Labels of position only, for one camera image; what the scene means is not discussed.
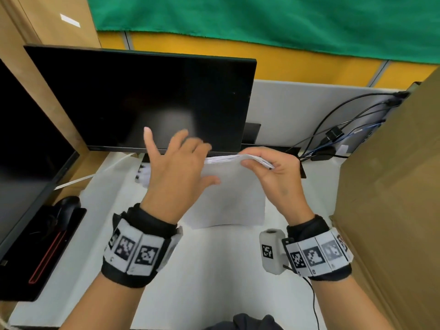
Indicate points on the person's right thumb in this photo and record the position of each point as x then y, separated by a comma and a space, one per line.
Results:
254, 168

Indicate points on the person's left hand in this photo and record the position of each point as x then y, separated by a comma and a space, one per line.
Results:
175, 182

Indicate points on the person's left forearm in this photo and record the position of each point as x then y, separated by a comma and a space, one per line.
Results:
110, 302

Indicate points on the person's right forearm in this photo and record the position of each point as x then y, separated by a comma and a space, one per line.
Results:
347, 302

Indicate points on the black stand base red stripe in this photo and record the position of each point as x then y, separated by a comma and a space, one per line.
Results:
41, 254

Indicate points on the small black adapter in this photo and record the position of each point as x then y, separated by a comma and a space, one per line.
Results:
334, 133

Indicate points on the person's left middle finger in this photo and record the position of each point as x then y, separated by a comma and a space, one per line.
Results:
192, 147

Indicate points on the black side monitor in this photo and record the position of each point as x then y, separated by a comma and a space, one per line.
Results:
27, 168

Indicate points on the green cloth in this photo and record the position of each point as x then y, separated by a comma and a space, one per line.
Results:
275, 20

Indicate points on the person's dark clothing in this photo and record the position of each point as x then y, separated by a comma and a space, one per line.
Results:
244, 322

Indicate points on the person's left little finger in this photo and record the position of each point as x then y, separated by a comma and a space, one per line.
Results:
151, 144

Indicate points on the left wrist band with markers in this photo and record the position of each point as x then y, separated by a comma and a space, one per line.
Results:
137, 250

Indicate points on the large brown cardboard box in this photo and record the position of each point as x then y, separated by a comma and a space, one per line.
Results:
395, 188

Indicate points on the brown cardboard panel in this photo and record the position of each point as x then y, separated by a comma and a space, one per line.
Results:
41, 48

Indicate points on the person's left thumb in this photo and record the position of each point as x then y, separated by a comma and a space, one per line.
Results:
208, 182

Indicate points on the crumpled white paper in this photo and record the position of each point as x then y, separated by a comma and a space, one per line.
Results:
143, 176

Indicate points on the white tape label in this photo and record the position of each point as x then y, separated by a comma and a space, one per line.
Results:
70, 20

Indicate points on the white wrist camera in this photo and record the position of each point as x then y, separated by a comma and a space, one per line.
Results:
271, 250

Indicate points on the right wrist band with markers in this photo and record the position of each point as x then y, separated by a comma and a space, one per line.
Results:
316, 254

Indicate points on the wrist band with markers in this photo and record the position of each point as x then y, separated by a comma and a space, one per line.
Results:
316, 254
137, 250

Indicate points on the black computer mouse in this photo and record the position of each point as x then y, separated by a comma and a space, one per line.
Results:
67, 204

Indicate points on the large black monitor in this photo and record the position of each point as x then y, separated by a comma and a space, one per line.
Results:
144, 99

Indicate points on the person's right hand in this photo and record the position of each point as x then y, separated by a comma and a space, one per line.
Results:
283, 182

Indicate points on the white paper sheet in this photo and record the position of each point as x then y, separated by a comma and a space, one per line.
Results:
230, 199

